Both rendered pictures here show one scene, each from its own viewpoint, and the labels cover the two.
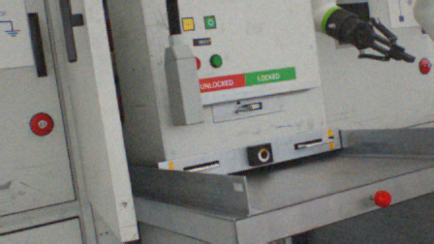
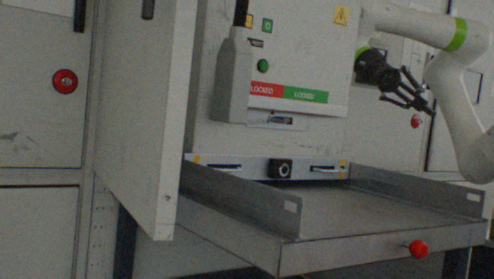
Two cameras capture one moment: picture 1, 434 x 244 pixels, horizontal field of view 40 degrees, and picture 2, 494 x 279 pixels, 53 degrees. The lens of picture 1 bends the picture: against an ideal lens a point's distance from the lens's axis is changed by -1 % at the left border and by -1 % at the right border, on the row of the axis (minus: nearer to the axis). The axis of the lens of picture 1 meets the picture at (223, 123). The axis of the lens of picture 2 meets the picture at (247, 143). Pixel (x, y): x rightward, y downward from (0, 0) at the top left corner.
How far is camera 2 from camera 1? 0.33 m
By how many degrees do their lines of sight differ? 8
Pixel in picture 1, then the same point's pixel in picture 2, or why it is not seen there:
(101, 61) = (183, 27)
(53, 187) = (61, 149)
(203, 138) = (232, 139)
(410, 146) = (425, 196)
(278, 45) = (320, 66)
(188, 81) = (241, 79)
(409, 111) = (393, 158)
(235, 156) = (258, 164)
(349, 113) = (346, 147)
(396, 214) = not seen: hidden behind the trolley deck
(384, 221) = not seen: hidden behind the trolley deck
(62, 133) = (84, 96)
